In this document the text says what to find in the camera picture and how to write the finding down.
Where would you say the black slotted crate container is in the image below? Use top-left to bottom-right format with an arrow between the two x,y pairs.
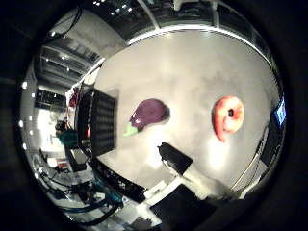
76,89 -> 117,159

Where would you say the purple eggplant plush toy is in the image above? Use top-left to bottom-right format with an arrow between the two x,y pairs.
123,98 -> 170,139

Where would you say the black equipment with white labels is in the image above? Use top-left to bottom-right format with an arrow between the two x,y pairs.
89,157 -> 149,205

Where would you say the open laptop with lit screen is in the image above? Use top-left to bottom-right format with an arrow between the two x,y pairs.
259,95 -> 287,167

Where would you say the person in teal top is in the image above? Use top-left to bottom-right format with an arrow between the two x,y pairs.
56,119 -> 80,149

